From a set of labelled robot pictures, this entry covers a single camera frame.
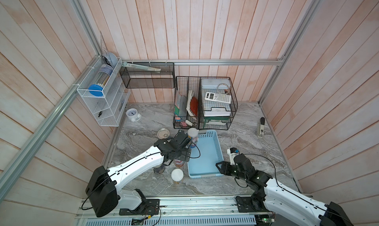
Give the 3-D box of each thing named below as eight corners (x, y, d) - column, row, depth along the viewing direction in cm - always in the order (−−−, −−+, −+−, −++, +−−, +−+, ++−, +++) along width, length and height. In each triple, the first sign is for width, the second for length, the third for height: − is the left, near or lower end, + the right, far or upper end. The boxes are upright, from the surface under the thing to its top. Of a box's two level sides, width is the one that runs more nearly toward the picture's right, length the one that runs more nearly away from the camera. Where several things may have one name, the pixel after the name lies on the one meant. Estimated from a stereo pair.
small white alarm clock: (131, 123, 110) (130, 121, 107) (124, 115, 115) (123, 112, 113) (142, 117, 114) (141, 115, 111) (134, 109, 119) (133, 106, 117)
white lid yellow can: (171, 183, 82) (170, 180, 77) (172, 172, 86) (171, 168, 81) (183, 183, 82) (183, 180, 77) (183, 172, 86) (183, 168, 81)
